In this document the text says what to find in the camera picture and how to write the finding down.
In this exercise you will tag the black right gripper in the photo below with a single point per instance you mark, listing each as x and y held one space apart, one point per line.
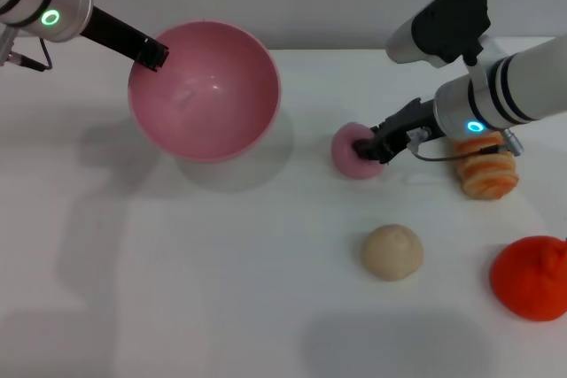
409 128

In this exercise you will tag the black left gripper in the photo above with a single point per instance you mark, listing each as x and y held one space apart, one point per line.
115 35

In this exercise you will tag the orange striped bread loaf toy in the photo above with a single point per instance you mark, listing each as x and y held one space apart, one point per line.
487 174

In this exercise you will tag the pink plastic bowl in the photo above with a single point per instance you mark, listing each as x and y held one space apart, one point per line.
208 94

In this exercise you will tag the beige steamed bun toy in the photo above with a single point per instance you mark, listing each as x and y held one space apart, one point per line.
392 252

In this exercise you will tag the pink peach toy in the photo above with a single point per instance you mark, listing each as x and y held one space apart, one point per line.
347 152

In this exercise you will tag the red-orange persimmon toy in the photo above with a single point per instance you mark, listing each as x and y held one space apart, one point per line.
527 280

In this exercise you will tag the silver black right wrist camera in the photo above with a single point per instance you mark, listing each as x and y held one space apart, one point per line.
443 28

